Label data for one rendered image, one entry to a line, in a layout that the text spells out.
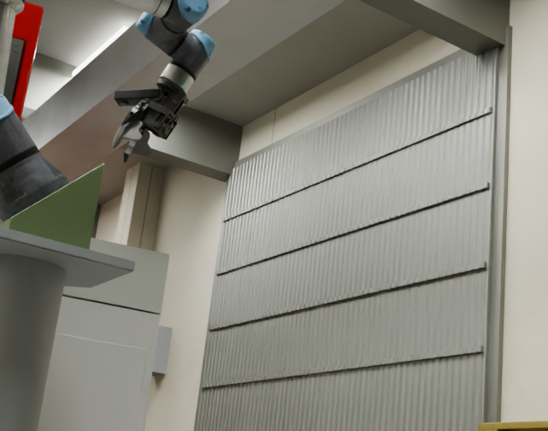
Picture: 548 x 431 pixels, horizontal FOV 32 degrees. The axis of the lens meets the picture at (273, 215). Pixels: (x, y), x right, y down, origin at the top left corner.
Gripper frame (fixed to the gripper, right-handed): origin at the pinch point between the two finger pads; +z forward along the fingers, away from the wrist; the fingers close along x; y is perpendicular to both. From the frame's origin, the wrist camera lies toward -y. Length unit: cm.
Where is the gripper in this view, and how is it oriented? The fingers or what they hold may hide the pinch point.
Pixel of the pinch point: (119, 150)
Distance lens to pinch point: 230.0
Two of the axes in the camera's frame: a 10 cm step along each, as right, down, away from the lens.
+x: 1.6, 3.3, 9.3
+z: -5.3, 8.3, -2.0
